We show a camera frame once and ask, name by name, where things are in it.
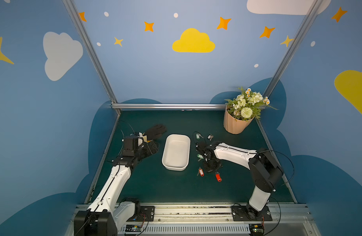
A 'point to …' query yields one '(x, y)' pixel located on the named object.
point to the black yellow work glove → (155, 132)
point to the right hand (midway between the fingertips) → (212, 168)
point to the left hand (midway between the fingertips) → (153, 145)
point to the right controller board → (256, 229)
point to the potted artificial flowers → (241, 111)
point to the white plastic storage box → (176, 152)
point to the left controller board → (133, 228)
